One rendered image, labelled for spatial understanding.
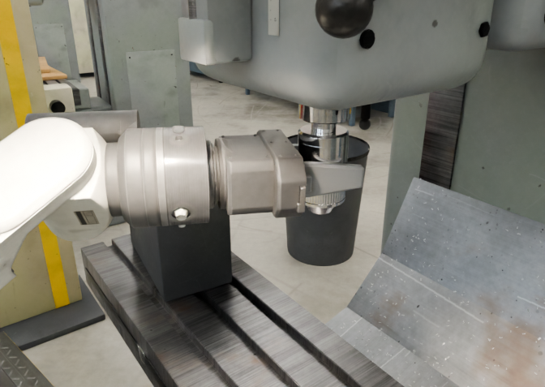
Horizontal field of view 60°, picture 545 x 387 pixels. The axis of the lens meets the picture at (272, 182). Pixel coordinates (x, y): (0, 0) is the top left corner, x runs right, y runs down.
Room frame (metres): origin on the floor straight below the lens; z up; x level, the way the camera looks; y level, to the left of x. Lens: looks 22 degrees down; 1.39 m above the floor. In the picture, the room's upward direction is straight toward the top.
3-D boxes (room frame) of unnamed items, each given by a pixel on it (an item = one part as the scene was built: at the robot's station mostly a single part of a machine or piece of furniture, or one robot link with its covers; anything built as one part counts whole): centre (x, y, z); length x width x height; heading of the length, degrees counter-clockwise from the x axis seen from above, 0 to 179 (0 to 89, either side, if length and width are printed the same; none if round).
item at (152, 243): (0.75, 0.17, 1.03); 0.22 x 0.12 x 0.20; 29
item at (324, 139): (0.42, -0.05, 1.26); 0.05 x 0.05 x 0.01
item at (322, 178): (0.39, -0.05, 1.23); 0.06 x 0.02 x 0.03; 101
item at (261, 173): (0.40, 0.04, 1.23); 0.13 x 0.12 x 0.10; 11
